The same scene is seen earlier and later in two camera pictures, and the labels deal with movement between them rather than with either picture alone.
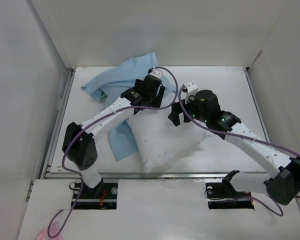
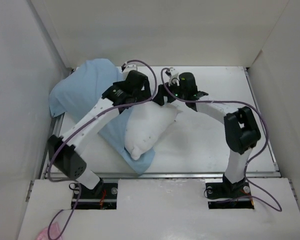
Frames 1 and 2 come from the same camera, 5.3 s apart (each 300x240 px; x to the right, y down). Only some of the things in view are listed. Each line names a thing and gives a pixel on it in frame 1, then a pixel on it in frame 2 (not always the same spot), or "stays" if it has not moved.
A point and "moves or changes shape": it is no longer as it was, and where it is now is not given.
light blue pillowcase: [115, 81] moves or changes shape
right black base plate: [223, 195] stays
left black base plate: [103, 196] stays
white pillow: [159, 142] moves or changes shape
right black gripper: [174, 115] → [159, 98]
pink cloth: [54, 230] stays
